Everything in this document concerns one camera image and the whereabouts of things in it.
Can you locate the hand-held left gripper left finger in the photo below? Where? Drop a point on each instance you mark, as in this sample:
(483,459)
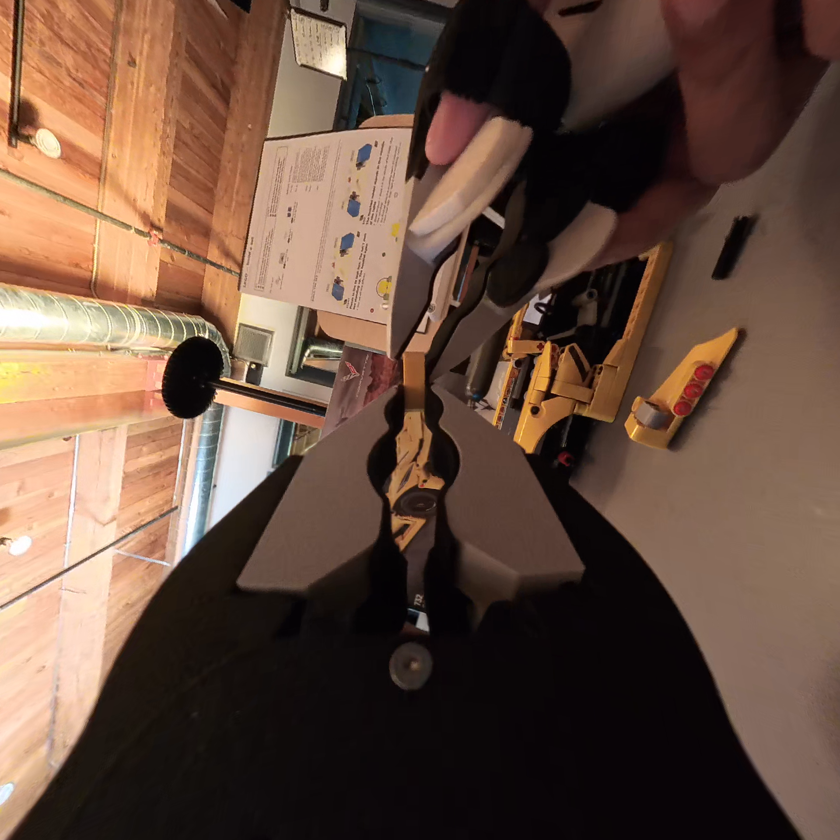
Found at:
(315,525)

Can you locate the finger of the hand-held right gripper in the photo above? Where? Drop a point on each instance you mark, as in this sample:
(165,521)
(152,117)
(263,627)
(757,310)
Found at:
(401,295)
(479,334)

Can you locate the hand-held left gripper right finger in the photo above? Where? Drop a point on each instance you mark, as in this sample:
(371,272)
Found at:
(518,518)

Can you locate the grey round connector brick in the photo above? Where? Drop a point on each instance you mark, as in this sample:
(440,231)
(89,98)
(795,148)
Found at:
(653,415)

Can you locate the grey desk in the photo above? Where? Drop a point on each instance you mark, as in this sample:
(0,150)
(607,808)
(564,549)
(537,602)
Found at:
(722,525)

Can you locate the person's right hand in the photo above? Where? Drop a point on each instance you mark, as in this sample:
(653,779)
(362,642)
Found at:
(741,98)

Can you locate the black toy car box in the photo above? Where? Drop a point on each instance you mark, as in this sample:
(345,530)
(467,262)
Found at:
(361,387)

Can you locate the wooden board with printed sheet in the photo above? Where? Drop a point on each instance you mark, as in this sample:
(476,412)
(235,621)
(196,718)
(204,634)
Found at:
(315,210)

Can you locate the yellow brick toy car model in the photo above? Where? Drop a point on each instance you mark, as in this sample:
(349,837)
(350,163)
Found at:
(590,387)

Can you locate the white air vent grille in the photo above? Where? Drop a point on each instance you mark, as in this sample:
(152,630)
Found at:
(253,344)

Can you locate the black ridged disc on rod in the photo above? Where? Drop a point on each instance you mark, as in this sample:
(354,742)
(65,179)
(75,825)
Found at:
(193,377)

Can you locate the black flat bar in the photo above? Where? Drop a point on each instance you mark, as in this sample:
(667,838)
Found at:
(735,246)

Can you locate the ceiling spot light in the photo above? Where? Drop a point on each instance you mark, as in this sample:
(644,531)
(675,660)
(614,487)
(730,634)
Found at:
(47,142)

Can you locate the white wall notice sheet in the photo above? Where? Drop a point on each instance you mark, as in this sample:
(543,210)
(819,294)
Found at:
(318,43)

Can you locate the silver ventilation duct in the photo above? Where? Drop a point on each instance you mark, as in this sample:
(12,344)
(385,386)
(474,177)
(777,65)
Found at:
(98,321)

